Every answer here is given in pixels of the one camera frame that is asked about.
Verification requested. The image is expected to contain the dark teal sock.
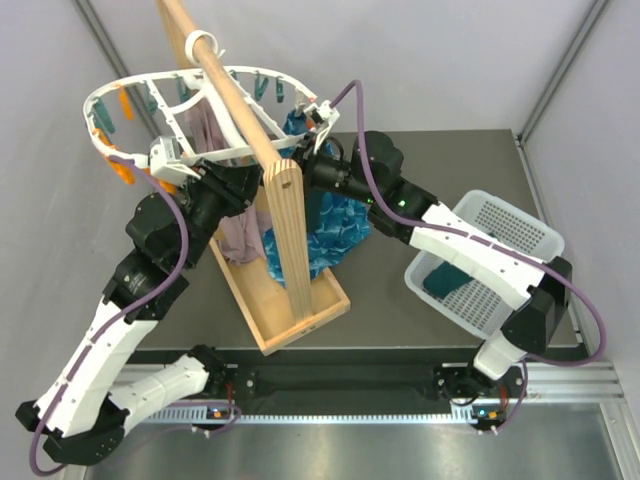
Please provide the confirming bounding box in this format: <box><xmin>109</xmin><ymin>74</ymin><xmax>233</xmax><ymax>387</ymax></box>
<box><xmin>423</xmin><ymin>262</ymin><xmax>473</xmax><ymax>299</ymax></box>
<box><xmin>305</xmin><ymin>189</ymin><xmax>324</xmax><ymax>236</ymax></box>

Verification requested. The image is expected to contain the purple cable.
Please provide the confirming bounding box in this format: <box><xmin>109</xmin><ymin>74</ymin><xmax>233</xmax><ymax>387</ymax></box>
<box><xmin>329</xmin><ymin>79</ymin><xmax>607</xmax><ymax>436</ymax></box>
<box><xmin>28</xmin><ymin>154</ymin><xmax>190</xmax><ymax>475</ymax></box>

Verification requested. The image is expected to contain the white perforated plastic basket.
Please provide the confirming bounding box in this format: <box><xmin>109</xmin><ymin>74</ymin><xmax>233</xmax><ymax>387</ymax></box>
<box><xmin>404</xmin><ymin>190</ymin><xmax>565</xmax><ymax>340</ymax></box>

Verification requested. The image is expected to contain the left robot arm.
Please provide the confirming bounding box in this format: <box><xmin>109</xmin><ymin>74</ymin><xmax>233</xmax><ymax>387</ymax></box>
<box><xmin>16</xmin><ymin>160</ymin><xmax>262</xmax><ymax>477</ymax></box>

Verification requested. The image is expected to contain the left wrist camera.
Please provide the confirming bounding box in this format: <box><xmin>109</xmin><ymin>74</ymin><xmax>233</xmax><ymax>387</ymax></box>
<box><xmin>134</xmin><ymin>136</ymin><xmax>201</xmax><ymax>186</ymax></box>

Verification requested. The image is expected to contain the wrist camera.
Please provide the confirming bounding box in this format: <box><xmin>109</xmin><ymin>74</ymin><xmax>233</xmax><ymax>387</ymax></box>
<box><xmin>134</xmin><ymin>136</ymin><xmax>201</xmax><ymax>186</ymax></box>
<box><xmin>303</xmin><ymin>100</ymin><xmax>340</xmax><ymax>154</ymax></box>

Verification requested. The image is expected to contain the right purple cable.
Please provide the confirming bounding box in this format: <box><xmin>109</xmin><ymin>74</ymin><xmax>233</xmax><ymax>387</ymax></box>
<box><xmin>329</xmin><ymin>79</ymin><xmax>607</xmax><ymax>436</ymax></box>

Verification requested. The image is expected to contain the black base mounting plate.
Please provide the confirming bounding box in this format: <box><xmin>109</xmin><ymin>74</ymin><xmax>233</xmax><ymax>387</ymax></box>
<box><xmin>124</xmin><ymin>349</ymin><xmax>526</xmax><ymax>406</ymax></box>

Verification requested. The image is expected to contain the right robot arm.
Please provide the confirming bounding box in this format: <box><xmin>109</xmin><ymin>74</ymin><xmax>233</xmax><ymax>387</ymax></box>
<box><xmin>293</xmin><ymin>131</ymin><xmax>573</xmax><ymax>401</ymax></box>

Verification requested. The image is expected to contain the blue patterned cloth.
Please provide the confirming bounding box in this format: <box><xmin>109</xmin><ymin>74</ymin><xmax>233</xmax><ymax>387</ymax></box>
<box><xmin>262</xmin><ymin>110</ymin><xmax>371</xmax><ymax>287</ymax></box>

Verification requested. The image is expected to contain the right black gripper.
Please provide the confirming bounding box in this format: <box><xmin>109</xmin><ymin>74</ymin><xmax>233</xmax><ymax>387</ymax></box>
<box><xmin>262</xmin><ymin>134</ymin><xmax>379</xmax><ymax>207</ymax></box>

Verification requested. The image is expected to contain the wooden rod stand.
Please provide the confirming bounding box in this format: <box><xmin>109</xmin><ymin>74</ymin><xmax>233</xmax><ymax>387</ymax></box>
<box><xmin>157</xmin><ymin>1</ymin><xmax>351</xmax><ymax>355</ymax></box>

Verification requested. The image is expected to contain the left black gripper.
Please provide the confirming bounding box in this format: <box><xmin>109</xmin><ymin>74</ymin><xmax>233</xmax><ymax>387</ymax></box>
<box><xmin>180</xmin><ymin>156</ymin><xmax>267</xmax><ymax>268</ymax></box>

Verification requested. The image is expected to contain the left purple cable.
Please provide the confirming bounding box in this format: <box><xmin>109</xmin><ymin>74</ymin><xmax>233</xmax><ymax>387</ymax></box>
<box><xmin>28</xmin><ymin>154</ymin><xmax>190</xmax><ymax>475</ymax></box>

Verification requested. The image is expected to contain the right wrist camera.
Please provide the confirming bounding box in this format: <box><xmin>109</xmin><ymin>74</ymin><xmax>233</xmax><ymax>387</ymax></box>
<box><xmin>303</xmin><ymin>100</ymin><xmax>340</xmax><ymax>154</ymax></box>

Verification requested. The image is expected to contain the lilac cloth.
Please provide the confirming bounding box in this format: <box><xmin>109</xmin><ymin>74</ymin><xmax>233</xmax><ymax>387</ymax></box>
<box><xmin>184</xmin><ymin>102</ymin><xmax>269</xmax><ymax>266</ymax></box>

